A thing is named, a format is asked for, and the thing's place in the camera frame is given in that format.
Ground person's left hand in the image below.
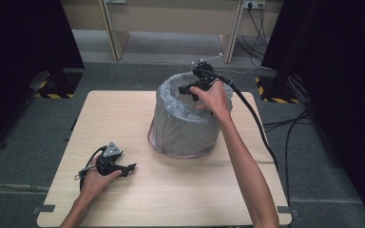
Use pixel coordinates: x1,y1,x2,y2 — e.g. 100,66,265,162
79,157,123,200

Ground hand-held gripper cable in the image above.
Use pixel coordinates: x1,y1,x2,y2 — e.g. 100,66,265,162
74,144,107,191
217,73,279,173

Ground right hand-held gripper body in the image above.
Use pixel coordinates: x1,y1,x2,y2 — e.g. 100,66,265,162
191,53,223,92

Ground black curtain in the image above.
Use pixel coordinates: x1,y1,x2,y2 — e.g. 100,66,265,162
260,0,365,228
0,0,86,154

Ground white power strip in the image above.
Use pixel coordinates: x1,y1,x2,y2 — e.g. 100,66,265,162
242,0,266,10

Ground left hand-held gripper cable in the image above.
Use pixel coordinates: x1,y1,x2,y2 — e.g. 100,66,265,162
74,144,107,191

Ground person's right hand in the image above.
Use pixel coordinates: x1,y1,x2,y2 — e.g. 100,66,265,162
189,79,232,123

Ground black power cables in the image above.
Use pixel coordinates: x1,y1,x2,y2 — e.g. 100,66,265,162
236,3,270,69

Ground right hand-held gripper cable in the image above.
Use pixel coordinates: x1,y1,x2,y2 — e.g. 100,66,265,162
217,73,279,173

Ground grey tape strip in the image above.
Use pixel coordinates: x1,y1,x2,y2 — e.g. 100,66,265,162
277,205,299,217
32,204,57,214

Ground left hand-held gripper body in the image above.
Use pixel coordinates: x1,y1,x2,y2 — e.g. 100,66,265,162
95,142,125,177

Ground black floor cables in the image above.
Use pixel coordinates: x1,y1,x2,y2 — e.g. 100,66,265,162
262,107,314,208

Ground striped-edge black stand base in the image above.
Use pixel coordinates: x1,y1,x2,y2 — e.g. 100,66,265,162
28,68,85,100
255,74,300,105

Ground light wooden desk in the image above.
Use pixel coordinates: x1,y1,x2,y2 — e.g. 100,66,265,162
60,0,283,64

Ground grey garbage bag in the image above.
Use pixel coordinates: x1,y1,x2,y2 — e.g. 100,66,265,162
147,71,235,160

